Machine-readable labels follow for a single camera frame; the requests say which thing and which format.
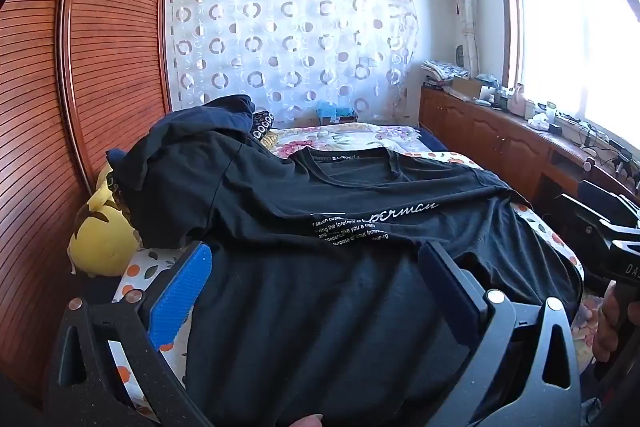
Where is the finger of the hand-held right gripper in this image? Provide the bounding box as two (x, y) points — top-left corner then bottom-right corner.
(550, 193), (640, 242)

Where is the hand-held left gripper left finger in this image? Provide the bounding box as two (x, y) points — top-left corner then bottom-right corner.
(45, 241), (213, 427)

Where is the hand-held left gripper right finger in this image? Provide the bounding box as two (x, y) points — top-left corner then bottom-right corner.
(417, 241), (583, 427)

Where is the black t-shirt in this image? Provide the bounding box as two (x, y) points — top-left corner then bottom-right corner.
(122, 127), (585, 427)

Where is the person's right hand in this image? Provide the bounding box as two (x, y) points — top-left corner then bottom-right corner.
(590, 282), (632, 364)

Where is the black chair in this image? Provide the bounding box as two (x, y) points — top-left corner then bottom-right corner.
(579, 179), (639, 208)

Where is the orange fruit print sheet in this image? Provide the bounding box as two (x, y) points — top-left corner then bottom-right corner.
(107, 189), (597, 410)

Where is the yellow plush toy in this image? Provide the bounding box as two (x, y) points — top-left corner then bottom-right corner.
(69, 167), (142, 279)

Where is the long wooden cabinet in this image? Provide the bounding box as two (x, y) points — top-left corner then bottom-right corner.
(419, 85), (640, 219)

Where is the navy blue blanket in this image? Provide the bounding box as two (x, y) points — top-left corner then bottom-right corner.
(417, 127), (452, 152)

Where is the window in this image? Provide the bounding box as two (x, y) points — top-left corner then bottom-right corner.
(495, 0), (640, 158)

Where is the floral blanket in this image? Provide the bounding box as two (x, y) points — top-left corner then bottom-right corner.
(272, 124), (482, 168)

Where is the cardboard box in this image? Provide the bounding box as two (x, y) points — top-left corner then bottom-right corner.
(451, 77), (494, 102)

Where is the navy blue garment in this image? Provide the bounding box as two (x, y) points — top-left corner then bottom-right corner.
(106, 94), (257, 208)

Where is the blue box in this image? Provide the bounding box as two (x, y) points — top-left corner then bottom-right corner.
(316, 103), (357, 124)

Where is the tied white floral curtain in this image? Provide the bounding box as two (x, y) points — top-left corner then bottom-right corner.
(446, 0), (482, 80)

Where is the wooden slatted wardrobe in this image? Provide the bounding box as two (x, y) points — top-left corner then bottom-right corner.
(0, 0), (174, 408)

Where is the sheer circle print curtain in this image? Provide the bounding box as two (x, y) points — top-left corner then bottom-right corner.
(167, 0), (419, 128)

